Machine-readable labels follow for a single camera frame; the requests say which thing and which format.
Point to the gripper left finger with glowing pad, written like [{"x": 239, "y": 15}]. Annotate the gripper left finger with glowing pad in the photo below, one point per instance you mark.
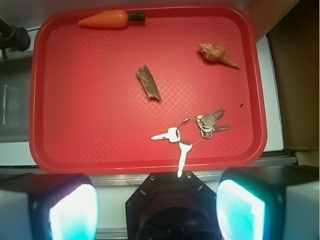
[{"x": 48, "y": 207}]

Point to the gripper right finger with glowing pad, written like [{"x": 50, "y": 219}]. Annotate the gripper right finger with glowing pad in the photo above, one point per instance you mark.
[{"x": 269, "y": 203}]

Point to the brown wood chip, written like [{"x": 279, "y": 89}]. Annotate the brown wood chip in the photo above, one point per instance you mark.
[{"x": 148, "y": 83}]

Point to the red plastic tray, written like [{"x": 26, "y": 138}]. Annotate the red plastic tray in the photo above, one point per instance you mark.
[{"x": 98, "y": 95}]

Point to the grey toy sink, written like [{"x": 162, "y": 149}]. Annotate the grey toy sink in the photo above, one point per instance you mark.
[{"x": 15, "y": 89}]

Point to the tan spiral seashell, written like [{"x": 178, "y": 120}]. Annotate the tan spiral seashell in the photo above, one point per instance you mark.
[{"x": 216, "y": 53}]

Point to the grey toy faucet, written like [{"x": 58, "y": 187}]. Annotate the grey toy faucet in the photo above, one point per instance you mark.
[{"x": 13, "y": 37}]

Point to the brown cardboard box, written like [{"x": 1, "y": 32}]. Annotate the brown cardboard box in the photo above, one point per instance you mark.
[{"x": 292, "y": 28}]

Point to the orange toy carrot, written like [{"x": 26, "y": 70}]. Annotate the orange toy carrot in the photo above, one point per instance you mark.
[{"x": 112, "y": 19}]

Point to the aluminium frame rail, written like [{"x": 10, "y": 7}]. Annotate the aluminium frame rail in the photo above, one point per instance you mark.
[{"x": 138, "y": 179}]

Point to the silver keys on ring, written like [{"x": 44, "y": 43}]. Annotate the silver keys on ring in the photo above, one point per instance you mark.
[{"x": 190, "y": 132}]

